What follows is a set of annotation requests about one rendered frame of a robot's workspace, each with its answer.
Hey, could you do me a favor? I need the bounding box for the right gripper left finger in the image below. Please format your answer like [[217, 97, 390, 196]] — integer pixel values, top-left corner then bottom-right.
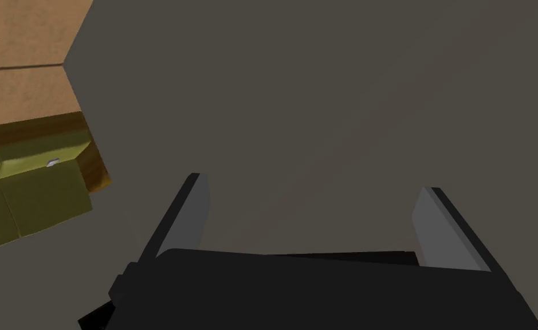
[[139, 172, 211, 264]]

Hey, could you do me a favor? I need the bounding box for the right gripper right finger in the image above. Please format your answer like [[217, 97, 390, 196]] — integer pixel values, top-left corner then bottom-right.
[[411, 186, 508, 273]]

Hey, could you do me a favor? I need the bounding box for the olive green cabinet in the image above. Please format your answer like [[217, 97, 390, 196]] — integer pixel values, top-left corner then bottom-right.
[[0, 111, 112, 256]]

